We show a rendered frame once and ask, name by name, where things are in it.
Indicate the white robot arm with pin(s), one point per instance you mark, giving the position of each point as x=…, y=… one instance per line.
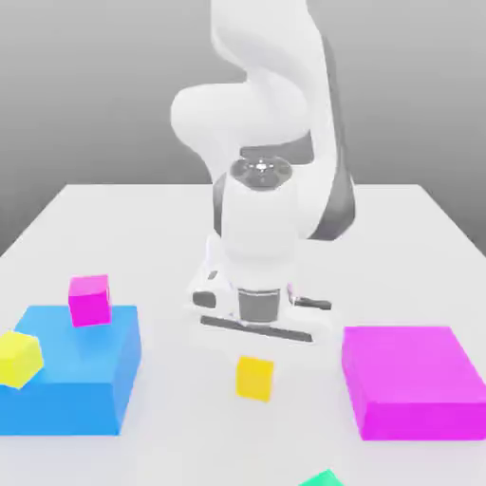
x=262, y=212

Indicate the small pale yellow cube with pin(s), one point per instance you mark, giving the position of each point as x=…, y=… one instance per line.
x=19, y=358

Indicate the small green cube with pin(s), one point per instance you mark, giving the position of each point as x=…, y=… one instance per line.
x=322, y=479

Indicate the small golden yellow cube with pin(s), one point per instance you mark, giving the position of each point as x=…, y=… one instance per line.
x=253, y=379

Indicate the large magenta box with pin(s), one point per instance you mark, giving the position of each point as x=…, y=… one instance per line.
x=414, y=383

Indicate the small magenta cube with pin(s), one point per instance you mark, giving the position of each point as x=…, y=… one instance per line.
x=89, y=302

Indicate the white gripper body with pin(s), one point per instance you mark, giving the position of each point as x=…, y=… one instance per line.
x=258, y=331

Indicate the large blue box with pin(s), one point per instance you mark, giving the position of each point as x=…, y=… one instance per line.
x=79, y=379

